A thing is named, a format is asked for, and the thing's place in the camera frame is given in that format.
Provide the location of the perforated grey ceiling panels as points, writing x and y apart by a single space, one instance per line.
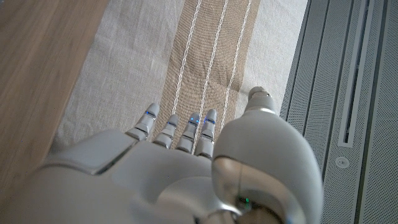
351 109

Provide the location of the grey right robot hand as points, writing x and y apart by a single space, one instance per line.
155 180

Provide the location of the beige striped curtain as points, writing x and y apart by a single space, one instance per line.
202 56

